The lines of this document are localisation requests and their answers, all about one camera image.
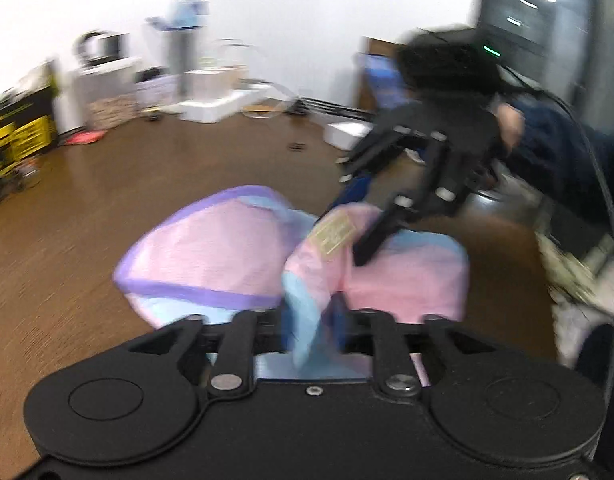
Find dark cabinet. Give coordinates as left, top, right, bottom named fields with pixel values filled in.
left=474, top=0, right=614, bottom=112

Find person's right forearm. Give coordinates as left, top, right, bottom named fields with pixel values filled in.
left=507, top=99, right=614, bottom=232

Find white charger cables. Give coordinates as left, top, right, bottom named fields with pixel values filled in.
left=207, top=37, right=309, bottom=122

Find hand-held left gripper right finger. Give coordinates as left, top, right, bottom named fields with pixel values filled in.
left=332, top=300, right=488, bottom=402

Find small red packet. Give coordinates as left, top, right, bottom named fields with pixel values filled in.
left=61, top=129, right=108, bottom=146

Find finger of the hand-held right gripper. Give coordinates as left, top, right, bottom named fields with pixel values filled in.
left=327, top=106, right=438, bottom=211
left=352, top=140, right=470, bottom=268

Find beige charger block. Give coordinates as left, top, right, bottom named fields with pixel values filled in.
left=219, top=64, right=251, bottom=92

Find clear storage container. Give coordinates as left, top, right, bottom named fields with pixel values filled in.
left=74, top=57, right=140, bottom=131

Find white power strip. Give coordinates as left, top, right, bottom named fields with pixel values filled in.
left=179, top=87, right=271, bottom=124

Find smartphone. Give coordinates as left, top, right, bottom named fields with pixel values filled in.
left=359, top=52, right=406, bottom=111

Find black cable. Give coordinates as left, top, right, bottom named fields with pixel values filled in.
left=501, top=67, right=614, bottom=322

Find clear blue water bottle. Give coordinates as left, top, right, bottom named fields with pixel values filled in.
left=146, top=0, right=211, bottom=99

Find person's right hand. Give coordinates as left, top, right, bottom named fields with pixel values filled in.
left=497, top=103, right=526, bottom=152

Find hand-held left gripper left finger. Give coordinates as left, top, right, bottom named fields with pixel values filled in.
left=129, top=307, right=293, bottom=403

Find white round tin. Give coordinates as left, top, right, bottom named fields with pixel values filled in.
left=134, top=67, right=181, bottom=111

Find black yellow box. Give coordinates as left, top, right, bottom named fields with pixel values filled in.
left=0, top=71, right=60, bottom=177

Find white charger block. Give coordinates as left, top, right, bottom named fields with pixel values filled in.
left=184, top=69, right=223, bottom=101

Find pastel mesh tank top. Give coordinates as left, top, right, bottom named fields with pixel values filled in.
left=112, top=185, right=471, bottom=386

